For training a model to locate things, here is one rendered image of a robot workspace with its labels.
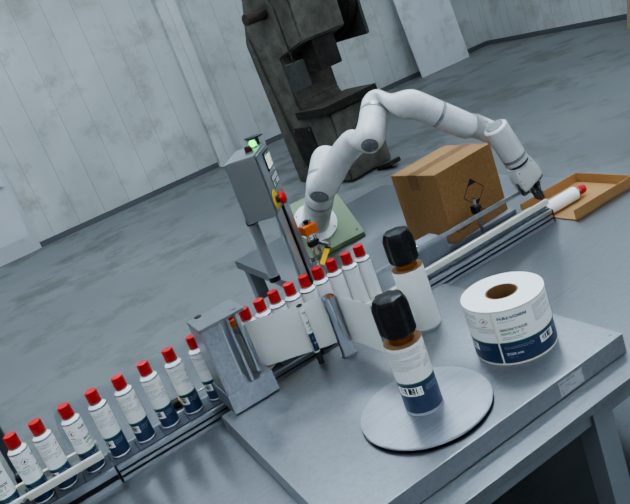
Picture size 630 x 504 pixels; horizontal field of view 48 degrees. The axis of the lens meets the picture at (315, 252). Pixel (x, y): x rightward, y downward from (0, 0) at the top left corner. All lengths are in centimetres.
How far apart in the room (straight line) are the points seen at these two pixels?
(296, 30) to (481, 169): 477
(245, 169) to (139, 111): 918
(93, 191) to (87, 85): 154
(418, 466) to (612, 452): 49
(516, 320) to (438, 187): 95
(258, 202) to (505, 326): 78
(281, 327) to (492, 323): 61
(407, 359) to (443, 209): 108
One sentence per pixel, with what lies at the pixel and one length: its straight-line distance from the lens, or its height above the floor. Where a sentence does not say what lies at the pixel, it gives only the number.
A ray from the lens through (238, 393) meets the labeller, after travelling 193.
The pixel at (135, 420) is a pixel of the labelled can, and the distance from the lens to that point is 201.
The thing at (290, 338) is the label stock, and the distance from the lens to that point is 200.
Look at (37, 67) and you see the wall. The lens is 1095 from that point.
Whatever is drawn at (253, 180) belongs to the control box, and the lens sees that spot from 201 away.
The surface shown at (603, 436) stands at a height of 71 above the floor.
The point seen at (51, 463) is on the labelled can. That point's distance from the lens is 201.
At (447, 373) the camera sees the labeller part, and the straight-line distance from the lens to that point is 175.
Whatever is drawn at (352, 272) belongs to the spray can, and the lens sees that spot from 215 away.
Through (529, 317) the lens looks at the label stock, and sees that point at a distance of 170.
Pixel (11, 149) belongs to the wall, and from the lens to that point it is 1085.
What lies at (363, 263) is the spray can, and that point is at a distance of 217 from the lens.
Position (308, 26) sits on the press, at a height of 162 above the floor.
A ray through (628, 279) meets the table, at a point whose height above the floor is 83.
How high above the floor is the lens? 179
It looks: 18 degrees down
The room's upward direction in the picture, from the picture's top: 21 degrees counter-clockwise
